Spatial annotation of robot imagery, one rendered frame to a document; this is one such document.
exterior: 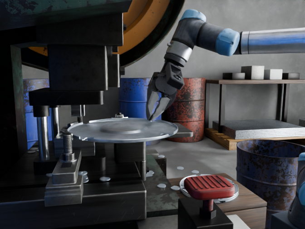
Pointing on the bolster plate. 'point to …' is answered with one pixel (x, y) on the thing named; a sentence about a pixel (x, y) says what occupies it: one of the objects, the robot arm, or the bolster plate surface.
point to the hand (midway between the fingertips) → (150, 116)
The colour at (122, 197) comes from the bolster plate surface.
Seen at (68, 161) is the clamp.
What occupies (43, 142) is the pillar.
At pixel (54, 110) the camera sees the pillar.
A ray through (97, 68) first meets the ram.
